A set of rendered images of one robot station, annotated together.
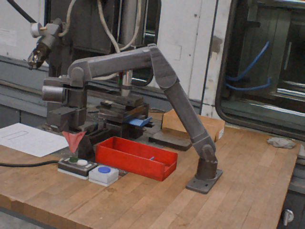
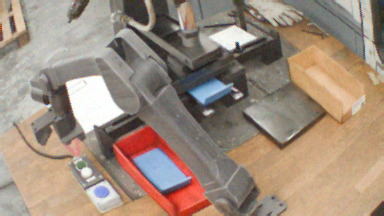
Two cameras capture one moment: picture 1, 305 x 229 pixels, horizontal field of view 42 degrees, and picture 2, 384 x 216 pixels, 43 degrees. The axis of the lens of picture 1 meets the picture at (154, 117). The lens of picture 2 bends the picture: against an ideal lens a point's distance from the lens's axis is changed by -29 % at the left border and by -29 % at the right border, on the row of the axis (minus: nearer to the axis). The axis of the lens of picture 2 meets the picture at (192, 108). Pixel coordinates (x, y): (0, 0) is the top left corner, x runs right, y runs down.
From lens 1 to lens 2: 97 cm
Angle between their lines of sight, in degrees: 42
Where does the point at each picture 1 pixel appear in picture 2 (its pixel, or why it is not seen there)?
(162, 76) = (119, 96)
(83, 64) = (47, 70)
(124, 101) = (181, 57)
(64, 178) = (69, 187)
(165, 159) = not seen: hidden behind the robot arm
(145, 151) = not seen: hidden behind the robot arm
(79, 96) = (55, 103)
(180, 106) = (169, 139)
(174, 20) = not seen: outside the picture
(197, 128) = (205, 174)
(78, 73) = (43, 83)
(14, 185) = (30, 184)
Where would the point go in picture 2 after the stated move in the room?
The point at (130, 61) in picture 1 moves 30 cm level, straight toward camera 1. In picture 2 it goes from (86, 68) to (11, 164)
